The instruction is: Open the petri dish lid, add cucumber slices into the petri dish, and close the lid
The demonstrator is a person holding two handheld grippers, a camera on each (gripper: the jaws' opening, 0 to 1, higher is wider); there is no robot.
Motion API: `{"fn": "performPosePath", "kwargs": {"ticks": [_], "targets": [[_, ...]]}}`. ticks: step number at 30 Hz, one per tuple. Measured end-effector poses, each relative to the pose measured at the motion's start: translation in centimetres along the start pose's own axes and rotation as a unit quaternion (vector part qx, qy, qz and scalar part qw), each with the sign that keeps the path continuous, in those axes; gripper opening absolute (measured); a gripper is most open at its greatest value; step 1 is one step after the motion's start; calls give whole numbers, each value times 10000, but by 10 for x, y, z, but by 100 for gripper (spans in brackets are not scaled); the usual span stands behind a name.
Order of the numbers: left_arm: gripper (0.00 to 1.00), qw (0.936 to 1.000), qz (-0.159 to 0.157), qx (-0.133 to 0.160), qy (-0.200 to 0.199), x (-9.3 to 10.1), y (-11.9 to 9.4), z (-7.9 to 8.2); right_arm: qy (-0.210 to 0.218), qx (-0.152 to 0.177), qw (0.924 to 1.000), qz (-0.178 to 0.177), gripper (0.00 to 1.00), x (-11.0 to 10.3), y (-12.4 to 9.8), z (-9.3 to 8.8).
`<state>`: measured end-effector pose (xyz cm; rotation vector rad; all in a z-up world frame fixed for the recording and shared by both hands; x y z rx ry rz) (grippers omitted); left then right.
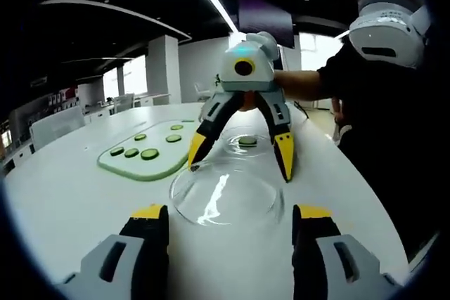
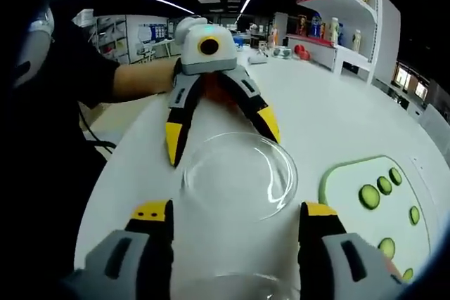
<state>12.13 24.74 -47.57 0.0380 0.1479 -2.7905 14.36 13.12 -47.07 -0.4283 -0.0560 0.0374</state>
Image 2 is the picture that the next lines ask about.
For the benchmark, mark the small glass jar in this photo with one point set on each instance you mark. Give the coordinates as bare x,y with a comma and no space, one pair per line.
282,52

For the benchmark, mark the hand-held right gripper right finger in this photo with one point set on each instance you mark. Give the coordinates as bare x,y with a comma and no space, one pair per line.
327,261

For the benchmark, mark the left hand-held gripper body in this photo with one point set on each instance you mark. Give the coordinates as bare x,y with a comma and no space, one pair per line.
207,57

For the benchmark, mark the white storage rack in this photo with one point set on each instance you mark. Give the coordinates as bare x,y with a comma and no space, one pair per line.
112,38

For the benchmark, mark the clear glass petri dish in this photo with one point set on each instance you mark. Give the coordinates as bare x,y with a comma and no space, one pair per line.
239,173

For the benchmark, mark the orange drink bottle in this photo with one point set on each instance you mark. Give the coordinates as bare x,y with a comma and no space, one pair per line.
273,36

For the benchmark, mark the operator in black clothes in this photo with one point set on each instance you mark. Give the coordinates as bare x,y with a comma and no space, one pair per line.
42,173

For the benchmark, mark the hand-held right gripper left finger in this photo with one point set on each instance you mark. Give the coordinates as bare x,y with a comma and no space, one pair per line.
140,258

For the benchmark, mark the group of cucumber slices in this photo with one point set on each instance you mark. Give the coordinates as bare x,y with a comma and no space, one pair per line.
369,196

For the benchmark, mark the blue box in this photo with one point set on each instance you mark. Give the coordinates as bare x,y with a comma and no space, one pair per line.
239,41

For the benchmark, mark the white shelf unit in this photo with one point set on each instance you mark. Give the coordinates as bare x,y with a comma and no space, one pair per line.
376,26

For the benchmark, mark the white worn chest device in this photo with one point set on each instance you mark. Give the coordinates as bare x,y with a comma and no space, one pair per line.
33,47

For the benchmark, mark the red round object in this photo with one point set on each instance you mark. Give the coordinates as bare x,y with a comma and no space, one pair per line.
306,55
299,50

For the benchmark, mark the white green-edged cutting board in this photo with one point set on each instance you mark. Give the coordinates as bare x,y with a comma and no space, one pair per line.
344,180

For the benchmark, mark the row of drink bottles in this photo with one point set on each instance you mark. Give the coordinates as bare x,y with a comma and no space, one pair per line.
334,31

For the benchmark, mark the person's left hand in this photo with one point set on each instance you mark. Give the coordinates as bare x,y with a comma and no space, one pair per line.
214,91

